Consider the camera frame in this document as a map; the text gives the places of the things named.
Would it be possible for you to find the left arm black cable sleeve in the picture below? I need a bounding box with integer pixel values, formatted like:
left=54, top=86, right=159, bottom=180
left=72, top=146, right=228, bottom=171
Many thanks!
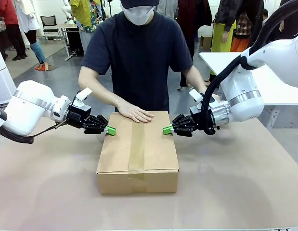
left=0, top=109, right=34, bottom=144

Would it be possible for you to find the arm black cable sleeve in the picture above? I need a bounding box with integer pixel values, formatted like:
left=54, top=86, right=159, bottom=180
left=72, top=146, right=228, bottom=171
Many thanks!
left=201, top=0, right=298, bottom=136
left=0, top=109, right=34, bottom=144

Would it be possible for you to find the bystander in grey hoodie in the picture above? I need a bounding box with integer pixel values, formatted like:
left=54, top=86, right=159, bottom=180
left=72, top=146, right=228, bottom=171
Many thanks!
left=155, top=0, right=179, bottom=21

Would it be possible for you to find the bystander in orange trousers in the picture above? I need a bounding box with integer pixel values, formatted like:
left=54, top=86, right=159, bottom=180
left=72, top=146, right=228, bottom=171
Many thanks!
left=231, top=12, right=251, bottom=52

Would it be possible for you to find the bystander in maroon clothes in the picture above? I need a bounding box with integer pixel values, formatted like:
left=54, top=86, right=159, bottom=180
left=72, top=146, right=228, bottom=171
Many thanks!
left=177, top=0, right=213, bottom=91

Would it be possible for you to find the bystander in red jacket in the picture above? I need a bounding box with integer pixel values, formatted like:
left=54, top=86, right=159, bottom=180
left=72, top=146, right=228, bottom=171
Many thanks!
left=0, top=0, right=28, bottom=61

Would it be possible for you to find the person's right forearm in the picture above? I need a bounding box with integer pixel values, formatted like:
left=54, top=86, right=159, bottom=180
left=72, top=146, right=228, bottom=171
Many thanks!
left=78, top=72, right=124, bottom=113

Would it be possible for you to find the person's left forearm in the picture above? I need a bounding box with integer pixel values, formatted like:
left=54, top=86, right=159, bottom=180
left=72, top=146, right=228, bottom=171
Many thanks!
left=181, top=66, right=212, bottom=97

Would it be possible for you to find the right arm black cable sleeve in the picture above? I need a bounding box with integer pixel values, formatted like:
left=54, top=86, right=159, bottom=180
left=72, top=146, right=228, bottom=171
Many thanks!
left=201, top=0, right=298, bottom=136

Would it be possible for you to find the bystander with yellow skirt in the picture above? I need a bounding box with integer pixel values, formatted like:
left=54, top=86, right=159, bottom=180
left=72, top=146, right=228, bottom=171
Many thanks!
left=208, top=0, right=264, bottom=76

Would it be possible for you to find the brown cardboard shipping box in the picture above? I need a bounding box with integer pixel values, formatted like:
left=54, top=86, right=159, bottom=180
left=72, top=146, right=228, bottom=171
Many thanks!
left=95, top=110, right=180, bottom=195

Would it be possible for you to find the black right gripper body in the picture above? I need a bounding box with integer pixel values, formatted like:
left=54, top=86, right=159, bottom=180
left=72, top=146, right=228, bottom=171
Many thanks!
left=189, top=105, right=205, bottom=132

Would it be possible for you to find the large white table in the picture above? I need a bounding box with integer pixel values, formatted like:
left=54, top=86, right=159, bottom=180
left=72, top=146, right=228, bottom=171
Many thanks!
left=199, top=51, right=298, bottom=106

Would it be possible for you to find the cardboard carton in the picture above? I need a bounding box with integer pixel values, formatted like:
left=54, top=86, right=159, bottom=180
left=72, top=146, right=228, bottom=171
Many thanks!
left=200, top=35, right=213, bottom=51

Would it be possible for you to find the bystander in white coat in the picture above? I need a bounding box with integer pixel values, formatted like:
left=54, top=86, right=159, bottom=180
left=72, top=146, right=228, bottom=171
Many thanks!
left=15, top=0, right=50, bottom=72

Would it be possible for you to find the brown tape strip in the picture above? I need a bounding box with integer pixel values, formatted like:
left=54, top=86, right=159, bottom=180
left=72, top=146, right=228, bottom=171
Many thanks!
left=128, top=119, right=146, bottom=186

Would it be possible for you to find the black cap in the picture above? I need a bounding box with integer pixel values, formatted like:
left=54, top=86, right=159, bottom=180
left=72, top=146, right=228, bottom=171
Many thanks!
left=119, top=0, right=158, bottom=9

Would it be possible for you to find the person in black T-shirt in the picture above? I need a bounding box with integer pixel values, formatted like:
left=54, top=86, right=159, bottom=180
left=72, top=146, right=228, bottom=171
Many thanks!
left=80, top=0, right=194, bottom=114

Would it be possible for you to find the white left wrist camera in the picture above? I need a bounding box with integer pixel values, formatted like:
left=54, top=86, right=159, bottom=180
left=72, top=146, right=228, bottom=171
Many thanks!
left=75, top=88, right=93, bottom=108

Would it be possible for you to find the bystander in yellow jacket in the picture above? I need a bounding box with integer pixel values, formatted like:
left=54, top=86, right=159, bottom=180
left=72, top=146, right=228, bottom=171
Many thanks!
left=70, top=0, right=104, bottom=56

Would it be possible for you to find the black mesh office chair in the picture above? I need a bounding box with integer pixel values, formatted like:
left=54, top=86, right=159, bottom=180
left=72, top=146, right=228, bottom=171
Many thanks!
left=40, top=15, right=64, bottom=45

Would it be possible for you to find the dark background desk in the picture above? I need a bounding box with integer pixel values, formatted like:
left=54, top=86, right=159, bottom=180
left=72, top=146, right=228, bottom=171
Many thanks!
left=58, top=23, right=85, bottom=61

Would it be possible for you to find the person's left hand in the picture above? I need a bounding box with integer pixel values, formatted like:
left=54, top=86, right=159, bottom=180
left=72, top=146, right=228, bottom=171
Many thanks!
left=205, top=90, right=221, bottom=102

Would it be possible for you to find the person's right hand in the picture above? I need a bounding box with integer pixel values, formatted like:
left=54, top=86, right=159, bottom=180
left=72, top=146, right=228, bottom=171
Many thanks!
left=117, top=101, right=154, bottom=123

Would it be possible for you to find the black pole stand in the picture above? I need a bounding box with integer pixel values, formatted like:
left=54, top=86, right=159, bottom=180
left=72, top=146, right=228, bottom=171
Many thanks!
left=100, top=0, right=111, bottom=20

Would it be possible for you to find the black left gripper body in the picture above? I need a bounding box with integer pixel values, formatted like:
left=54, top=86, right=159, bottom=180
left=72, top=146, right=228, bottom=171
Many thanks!
left=66, top=104, right=92, bottom=128

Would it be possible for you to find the bystander in black clothes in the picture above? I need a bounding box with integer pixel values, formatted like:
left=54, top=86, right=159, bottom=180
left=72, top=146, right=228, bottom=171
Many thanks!
left=261, top=8, right=298, bottom=46

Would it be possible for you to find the white face mask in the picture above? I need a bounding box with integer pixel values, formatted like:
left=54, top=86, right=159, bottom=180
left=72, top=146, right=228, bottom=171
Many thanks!
left=122, top=6, right=155, bottom=26

